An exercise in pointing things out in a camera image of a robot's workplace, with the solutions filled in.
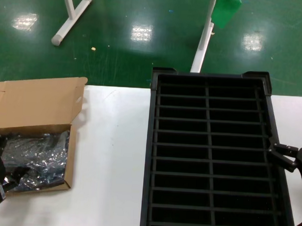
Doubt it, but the white table frame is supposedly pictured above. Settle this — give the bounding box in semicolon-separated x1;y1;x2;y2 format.
50;0;217;74

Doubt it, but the open brown cardboard box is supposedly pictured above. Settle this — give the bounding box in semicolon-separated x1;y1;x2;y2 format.
0;73;88;202

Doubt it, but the black slotted plastic container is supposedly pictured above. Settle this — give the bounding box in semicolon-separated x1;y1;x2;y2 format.
139;66;302;226

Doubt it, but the translucent grey antistatic bag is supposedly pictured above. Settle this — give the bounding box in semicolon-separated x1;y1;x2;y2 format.
0;127;71;183

